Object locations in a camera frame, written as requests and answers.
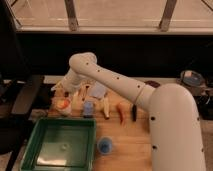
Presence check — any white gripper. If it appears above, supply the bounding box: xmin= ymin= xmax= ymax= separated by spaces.
xmin=51 ymin=69 xmax=85 ymax=110

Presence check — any yellow red apple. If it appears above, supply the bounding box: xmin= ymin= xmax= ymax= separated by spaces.
xmin=56 ymin=99 xmax=70 ymax=110

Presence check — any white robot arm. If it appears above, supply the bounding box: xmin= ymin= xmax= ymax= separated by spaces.
xmin=56 ymin=52 xmax=206 ymax=171

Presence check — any white paper cup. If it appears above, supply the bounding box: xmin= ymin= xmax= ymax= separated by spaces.
xmin=55 ymin=99 xmax=71 ymax=116

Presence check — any blue plastic cup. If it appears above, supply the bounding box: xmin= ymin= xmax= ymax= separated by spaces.
xmin=97 ymin=137 xmax=113 ymax=155

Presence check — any blue sponge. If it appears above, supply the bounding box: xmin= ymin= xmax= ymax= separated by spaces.
xmin=83 ymin=101 xmax=94 ymax=118

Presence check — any pale banana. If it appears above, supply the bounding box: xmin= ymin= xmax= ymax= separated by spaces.
xmin=97 ymin=97 xmax=110 ymax=119

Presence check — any green plastic tray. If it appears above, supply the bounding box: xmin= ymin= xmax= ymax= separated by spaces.
xmin=20 ymin=118 xmax=96 ymax=171

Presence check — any black office chair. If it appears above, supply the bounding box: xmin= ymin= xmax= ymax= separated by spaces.
xmin=0 ymin=0 xmax=44 ymax=171

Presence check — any orange carrot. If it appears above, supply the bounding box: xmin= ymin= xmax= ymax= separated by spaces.
xmin=116 ymin=103 xmax=126 ymax=125

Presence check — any purple bowl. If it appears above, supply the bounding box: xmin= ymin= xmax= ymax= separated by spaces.
xmin=145 ymin=80 xmax=160 ymax=88

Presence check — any grey bowl with blue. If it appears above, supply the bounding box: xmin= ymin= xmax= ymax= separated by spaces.
xmin=180 ymin=70 xmax=204 ymax=87

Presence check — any black handled knife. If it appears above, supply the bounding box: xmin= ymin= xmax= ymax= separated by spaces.
xmin=132 ymin=105 xmax=137 ymax=122

